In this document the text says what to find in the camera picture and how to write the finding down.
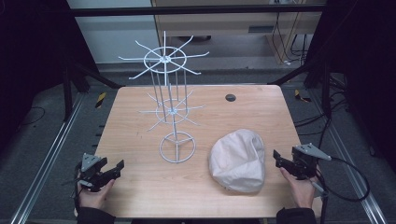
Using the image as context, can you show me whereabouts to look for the black metal frame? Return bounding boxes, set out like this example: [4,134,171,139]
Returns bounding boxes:
[61,3,332,122]

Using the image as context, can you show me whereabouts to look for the white wire display rack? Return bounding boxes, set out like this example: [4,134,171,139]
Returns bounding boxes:
[118,30,210,164]

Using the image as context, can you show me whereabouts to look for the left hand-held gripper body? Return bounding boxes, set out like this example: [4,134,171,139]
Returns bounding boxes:
[74,152,115,193]

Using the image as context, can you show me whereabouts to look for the person's left hand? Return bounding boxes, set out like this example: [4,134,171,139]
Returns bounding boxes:
[77,178,116,211]

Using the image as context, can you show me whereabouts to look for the black sleeve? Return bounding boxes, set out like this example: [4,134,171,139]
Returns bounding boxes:
[276,206,318,224]
[76,206,117,224]

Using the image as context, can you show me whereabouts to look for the black curtain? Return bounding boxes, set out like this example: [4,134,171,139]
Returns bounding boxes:
[0,0,101,157]
[304,0,396,175]

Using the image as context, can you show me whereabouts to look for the person's right hand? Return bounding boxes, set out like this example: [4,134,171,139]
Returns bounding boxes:
[279,166,321,209]

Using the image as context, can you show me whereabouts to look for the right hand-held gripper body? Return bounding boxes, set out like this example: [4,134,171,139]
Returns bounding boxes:
[290,143,332,181]

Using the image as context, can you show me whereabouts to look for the black floor cables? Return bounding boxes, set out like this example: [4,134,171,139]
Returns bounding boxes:
[293,74,356,150]

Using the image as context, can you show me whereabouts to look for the black right sleeve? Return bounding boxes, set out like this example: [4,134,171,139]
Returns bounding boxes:
[276,206,318,224]

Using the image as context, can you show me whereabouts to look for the white cloth hat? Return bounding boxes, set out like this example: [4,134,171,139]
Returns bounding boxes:
[208,129,266,193]

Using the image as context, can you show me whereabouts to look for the black cable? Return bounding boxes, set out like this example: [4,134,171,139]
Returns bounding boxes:
[311,157,372,224]

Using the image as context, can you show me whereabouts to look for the wooden cabinet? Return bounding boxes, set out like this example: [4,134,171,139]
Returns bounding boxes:
[150,0,328,65]

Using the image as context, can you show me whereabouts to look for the black left sleeve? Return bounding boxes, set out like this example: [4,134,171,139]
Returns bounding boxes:
[76,206,117,224]

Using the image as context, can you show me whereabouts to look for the aluminium floor rail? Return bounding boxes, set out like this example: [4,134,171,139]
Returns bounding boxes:
[309,90,389,224]
[8,91,87,224]

